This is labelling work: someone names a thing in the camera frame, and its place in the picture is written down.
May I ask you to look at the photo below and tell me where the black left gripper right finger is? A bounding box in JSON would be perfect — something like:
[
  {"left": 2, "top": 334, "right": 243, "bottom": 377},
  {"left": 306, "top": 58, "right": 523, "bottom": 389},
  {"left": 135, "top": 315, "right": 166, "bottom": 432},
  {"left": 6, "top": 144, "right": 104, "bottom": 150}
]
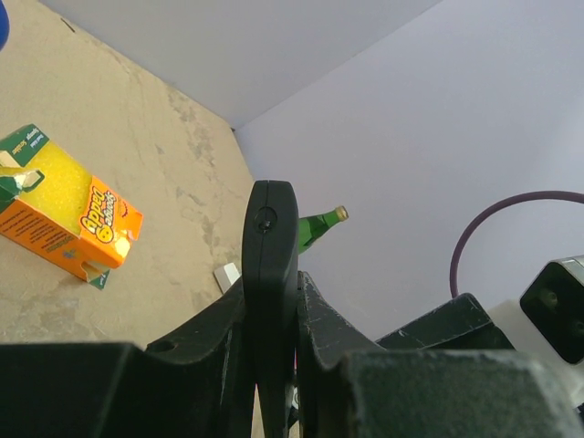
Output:
[{"left": 297, "top": 273, "right": 583, "bottom": 437}]

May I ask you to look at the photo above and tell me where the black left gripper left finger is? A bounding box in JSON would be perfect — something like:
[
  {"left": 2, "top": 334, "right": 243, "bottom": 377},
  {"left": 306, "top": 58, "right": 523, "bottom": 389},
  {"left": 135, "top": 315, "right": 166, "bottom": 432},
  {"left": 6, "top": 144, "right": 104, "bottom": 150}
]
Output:
[{"left": 1, "top": 285, "right": 254, "bottom": 437}]

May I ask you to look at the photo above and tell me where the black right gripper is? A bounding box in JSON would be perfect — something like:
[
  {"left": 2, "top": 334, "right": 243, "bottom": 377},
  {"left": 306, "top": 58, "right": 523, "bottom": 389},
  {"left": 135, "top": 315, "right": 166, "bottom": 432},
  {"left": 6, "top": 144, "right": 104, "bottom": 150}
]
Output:
[{"left": 376, "top": 294, "right": 514, "bottom": 349}]

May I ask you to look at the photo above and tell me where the white remote control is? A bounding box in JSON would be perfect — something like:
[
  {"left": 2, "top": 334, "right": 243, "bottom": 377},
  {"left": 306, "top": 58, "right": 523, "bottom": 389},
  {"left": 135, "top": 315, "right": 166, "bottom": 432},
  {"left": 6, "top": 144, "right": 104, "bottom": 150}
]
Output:
[{"left": 214, "top": 263, "right": 241, "bottom": 294}]

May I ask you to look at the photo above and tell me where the green glass bottle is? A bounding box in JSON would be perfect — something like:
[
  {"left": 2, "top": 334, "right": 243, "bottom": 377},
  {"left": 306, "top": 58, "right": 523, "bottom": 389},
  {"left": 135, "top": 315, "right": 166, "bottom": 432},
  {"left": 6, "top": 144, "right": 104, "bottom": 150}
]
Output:
[{"left": 298, "top": 205, "right": 349, "bottom": 254}]

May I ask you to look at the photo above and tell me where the orange yellow battery pack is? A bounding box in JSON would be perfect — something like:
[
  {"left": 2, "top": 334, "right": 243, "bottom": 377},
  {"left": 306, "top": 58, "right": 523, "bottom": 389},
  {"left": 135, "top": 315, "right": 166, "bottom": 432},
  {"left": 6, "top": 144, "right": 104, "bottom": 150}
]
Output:
[{"left": 1, "top": 124, "right": 143, "bottom": 289}]

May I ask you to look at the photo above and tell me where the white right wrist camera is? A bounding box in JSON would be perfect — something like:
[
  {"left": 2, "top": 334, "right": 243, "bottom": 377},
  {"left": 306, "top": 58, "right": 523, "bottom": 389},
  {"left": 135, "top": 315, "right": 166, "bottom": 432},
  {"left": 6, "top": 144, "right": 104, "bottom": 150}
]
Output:
[{"left": 487, "top": 255, "right": 583, "bottom": 369}]

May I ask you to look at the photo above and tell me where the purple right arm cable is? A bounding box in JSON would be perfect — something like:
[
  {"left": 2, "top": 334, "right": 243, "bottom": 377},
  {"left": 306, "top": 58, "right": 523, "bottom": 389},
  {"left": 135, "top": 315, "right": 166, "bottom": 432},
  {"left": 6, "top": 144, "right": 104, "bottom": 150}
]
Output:
[{"left": 449, "top": 190, "right": 584, "bottom": 300}]

